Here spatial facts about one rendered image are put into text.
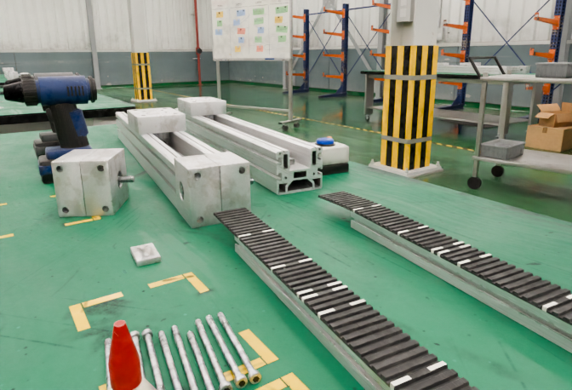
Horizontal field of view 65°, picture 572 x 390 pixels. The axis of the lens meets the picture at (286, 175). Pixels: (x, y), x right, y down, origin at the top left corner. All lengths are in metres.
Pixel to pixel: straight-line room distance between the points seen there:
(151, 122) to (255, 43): 5.69
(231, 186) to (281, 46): 5.77
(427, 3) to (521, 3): 5.19
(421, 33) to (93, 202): 3.50
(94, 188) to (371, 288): 0.48
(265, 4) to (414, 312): 6.26
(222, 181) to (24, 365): 0.37
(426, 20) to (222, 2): 3.83
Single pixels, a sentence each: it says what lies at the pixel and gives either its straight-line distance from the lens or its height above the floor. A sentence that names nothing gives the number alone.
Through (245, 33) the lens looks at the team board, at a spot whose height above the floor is 1.33.
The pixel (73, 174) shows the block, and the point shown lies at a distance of 0.81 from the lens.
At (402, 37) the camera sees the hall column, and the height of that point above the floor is 1.17.
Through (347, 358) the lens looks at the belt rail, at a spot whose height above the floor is 0.79.
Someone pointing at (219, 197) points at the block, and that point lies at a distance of 0.71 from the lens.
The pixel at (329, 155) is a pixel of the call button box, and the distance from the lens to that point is 0.99.
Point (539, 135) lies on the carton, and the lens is 5.72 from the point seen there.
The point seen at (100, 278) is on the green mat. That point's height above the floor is 0.78.
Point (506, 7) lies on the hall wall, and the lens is 9.31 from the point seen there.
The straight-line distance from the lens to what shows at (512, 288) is 0.51.
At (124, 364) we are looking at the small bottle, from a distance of 0.28.
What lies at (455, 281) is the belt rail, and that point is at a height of 0.79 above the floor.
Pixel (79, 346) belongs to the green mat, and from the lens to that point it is 0.48.
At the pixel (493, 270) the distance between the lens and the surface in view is 0.54.
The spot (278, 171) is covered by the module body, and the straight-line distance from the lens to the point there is 0.84.
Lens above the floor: 1.04
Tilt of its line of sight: 15 degrees down
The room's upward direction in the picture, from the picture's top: straight up
